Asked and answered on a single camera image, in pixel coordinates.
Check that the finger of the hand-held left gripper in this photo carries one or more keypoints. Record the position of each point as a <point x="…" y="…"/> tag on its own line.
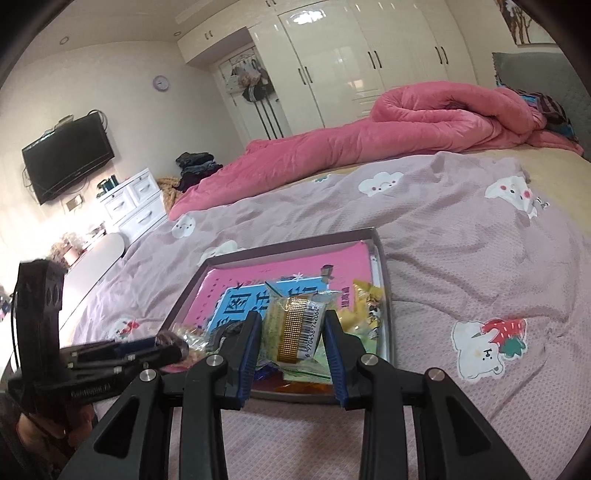
<point x="120" y="364"/>
<point x="115" y="347"/>

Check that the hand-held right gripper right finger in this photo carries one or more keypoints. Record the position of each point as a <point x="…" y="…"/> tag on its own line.
<point x="339" y="364"/>

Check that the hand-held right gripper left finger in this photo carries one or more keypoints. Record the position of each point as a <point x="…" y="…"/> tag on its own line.
<point x="247" y="360"/>

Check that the orange cracker packet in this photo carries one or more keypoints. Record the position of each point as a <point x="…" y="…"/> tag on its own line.
<point x="295" y="388"/>

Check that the clear barcode pastry packet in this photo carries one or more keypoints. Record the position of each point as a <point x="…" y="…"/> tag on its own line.
<point x="295" y="332"/>

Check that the yellow snack packet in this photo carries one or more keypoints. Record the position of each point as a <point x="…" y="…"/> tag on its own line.
<point x="364" y="300"/>

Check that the shallow grey box tray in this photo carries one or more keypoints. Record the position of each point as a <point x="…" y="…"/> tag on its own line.
<point x="387" y="314"/>

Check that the person's left hand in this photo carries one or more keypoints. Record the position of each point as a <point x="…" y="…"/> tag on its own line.
<point x="55" y="424"/>

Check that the table clutter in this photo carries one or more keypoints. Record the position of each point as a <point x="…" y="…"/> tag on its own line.
<point x="67" y="247"/>

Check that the pink children's book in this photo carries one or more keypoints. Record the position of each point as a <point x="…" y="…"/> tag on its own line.
<point x="258" y="272"/>

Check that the white round table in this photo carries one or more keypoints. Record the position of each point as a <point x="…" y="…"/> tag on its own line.
<point x="99" y="251"/>

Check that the white drawer cabinet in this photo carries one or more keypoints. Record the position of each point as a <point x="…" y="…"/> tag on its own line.
<point x="134" y="203"/>

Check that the small dark container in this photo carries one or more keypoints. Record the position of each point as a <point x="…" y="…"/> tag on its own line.
<point x="111" y="183"/>

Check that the tan fluffy blanket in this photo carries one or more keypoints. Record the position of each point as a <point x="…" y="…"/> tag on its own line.
<point x="168" y="196"/>

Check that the pile of dark clothes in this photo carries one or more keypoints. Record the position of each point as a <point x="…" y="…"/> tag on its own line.
<point x="198" y="168"/>

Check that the pink quilt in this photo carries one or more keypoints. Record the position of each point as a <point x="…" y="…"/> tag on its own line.
<point x="369" y="134"/>

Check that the white door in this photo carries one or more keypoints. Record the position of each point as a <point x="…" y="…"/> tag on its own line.
<point x="235" y="115"/>

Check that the hanging caps bunch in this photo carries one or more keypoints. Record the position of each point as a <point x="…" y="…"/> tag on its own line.
<point x="251" y="83"/>

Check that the white glossy wardrobe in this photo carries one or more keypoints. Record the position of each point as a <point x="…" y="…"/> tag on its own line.
<point x="346" y="46"/>

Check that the colourful striped clothes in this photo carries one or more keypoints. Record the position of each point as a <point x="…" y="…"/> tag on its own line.
<point x="549" y="108"/>

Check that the grey padded headboard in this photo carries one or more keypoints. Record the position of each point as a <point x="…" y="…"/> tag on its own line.
<point x="554" y="74"/>

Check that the wall switch panel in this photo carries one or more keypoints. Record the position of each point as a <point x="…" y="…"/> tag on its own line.
<point x="74" y="202"/>

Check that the black wall television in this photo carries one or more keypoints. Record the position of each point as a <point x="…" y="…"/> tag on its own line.
<point x="64" y="157"/>

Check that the round wall clock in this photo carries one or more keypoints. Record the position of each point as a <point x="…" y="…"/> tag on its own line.
<point x="160" y="83"/>

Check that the blossom tree wall painting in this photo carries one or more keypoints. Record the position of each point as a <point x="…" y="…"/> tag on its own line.
<point x="521" y="23"/>

